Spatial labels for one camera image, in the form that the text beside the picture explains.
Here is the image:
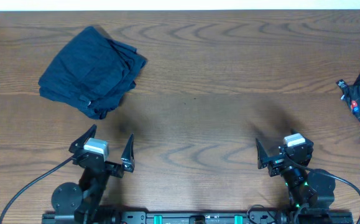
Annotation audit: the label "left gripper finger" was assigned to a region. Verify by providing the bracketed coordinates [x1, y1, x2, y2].
[69, 124, 97, 153]
[121, 134, 135, 172]

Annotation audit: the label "navy blue shorts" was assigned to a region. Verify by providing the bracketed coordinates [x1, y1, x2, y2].
[39, 26, 147, 110]

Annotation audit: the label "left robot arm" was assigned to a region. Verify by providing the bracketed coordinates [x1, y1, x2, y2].
[52, 124, 135, 223]

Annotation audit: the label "folded navy shorts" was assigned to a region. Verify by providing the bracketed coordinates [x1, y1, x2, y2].
[39, 60, 146, 119]

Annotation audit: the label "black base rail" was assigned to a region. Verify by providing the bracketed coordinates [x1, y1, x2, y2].
[42, 210, 354, 224]

